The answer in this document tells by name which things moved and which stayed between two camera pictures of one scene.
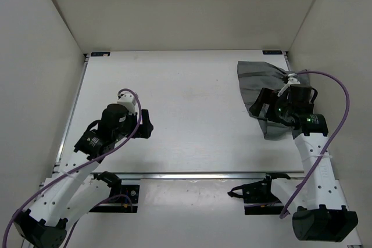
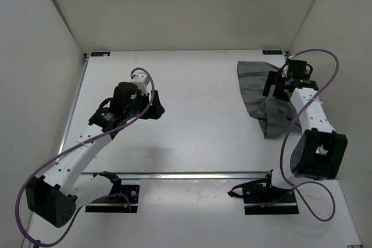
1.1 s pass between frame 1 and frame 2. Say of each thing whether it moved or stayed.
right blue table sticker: stayed
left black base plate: stayed
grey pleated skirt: stayed
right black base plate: stayed
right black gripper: moved
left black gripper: moved
